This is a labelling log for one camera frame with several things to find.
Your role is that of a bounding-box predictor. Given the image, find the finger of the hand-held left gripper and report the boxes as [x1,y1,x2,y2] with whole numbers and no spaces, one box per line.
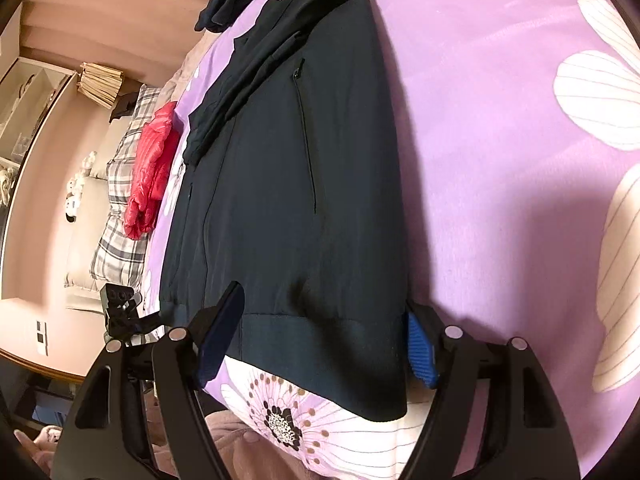
[137,310,168,336]

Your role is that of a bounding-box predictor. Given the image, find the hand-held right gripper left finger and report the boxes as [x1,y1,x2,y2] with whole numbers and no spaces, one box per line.
[50,280,247,480]

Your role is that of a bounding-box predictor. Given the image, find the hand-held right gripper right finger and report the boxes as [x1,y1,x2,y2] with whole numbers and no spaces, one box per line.
[399,302,583,480]

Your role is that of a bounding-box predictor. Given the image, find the navy zip jacket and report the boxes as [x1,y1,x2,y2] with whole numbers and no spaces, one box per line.
[159,0,412,422]

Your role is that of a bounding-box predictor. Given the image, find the large beige pillow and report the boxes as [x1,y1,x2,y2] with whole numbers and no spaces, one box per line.
[64,240,108,292]

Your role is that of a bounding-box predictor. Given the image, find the grey plaid pillow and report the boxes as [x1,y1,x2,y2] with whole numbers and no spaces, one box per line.
[90,84,166,293]

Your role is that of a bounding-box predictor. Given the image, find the red down jacket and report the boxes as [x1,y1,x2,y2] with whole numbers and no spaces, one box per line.
[123,101,181,241]

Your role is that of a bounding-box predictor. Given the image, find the small beige pillow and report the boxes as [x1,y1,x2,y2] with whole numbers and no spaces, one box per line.
[86,157,113,183]

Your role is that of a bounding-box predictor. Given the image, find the cream plush toy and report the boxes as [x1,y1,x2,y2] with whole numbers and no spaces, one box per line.
[74,150,99,192]

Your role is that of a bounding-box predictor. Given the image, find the purple floral blanket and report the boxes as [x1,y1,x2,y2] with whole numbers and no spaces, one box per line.
[145,0,640,480]

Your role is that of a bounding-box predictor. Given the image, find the beige quilt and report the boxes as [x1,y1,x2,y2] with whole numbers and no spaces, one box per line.
[162,35,211,106]

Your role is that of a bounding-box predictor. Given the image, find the white wall shelf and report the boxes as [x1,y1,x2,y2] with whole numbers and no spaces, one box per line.
[0,55,76,211]

